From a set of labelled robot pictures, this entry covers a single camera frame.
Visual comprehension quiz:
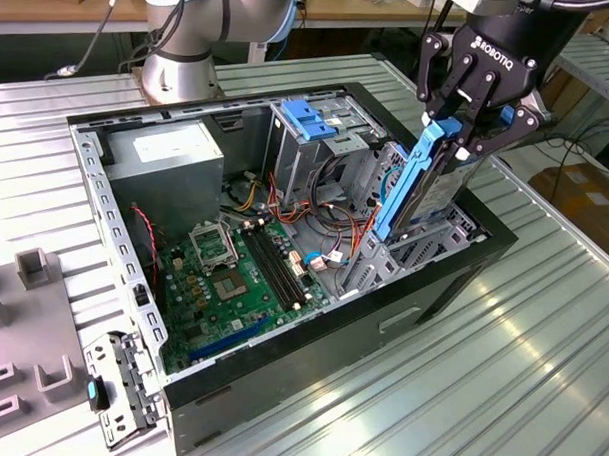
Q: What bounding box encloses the yellow black wire bundle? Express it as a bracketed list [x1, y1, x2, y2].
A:
[223, 168, 265, 213]

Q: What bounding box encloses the grey parts rack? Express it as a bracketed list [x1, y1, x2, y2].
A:
[0, 245, 94, 435]

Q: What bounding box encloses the black PC case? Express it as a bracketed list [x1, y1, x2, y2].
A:
[53, 71, 525, 456]

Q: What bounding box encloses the long blue data wire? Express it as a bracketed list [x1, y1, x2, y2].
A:
[376, 164, 407, 219]

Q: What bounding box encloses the black latch blue button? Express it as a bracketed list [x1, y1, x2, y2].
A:
[84, 373, 114, 413]

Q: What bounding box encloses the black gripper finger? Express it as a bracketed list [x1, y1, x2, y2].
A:
[454, 70, 557, 166]
[415, 30, 481, 124]

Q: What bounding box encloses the short blue wire white plug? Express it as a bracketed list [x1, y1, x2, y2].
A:
[301, 248, 346, 274]

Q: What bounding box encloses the grey metal drive cage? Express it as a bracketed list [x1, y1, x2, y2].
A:
[261, 93, 390, 217]

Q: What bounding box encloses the grey power supply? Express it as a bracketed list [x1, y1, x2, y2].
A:
[99, 116, 228, 246]

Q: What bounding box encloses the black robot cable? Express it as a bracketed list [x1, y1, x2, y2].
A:
[117, 0, 191, 78]

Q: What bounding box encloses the hard disk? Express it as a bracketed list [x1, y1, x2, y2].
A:
[372, 100, 519, 246]

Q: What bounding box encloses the thick black wrist cable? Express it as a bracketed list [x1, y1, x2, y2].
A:
[541, 0, 609, 15]

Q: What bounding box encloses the black RAM slot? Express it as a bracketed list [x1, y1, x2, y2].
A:
[252, 224, 309, 305]
[258, 223, 314, 302]
[245, 226, 303, 309]
[239, 228, 299, 312]

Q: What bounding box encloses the metal slat side table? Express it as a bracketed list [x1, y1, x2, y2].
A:
[536, 30, 609, 111]

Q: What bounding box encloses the metal socket cover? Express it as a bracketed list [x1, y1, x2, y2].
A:
[186, 220, 242, 276]

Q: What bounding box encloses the grey metal disk bay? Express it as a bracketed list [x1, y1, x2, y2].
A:
[337, 137, 493, 306]

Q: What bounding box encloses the green motherboard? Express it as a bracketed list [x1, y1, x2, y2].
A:
[151, 213, 337, 384]

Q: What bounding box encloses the blue expansion slot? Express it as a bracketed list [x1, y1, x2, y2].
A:
[187, 311, 272, 367]

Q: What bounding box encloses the red black twisted wire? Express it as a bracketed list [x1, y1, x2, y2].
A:
[126, 205, 165, 295]

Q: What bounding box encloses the metal card retention bracket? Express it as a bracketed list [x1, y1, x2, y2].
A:
[78, 328, 171, 453]

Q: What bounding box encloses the CPU socket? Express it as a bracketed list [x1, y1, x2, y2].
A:
[209, 267, 254, 307]

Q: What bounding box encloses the cable with metal connector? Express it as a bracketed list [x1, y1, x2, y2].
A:
[43, 0, 124, 83]

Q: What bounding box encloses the large cardboard box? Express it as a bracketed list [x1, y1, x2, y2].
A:
[525, 163, 609, 240]

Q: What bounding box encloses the wooden desk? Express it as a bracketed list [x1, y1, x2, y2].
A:
[0, 0, 597, 94]

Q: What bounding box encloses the orange red wire bundle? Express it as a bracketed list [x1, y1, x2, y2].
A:
[262, 172, 387, 272]

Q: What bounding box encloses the blue plastic drive latch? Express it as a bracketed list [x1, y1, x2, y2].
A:
[278, 98, 341, 144]

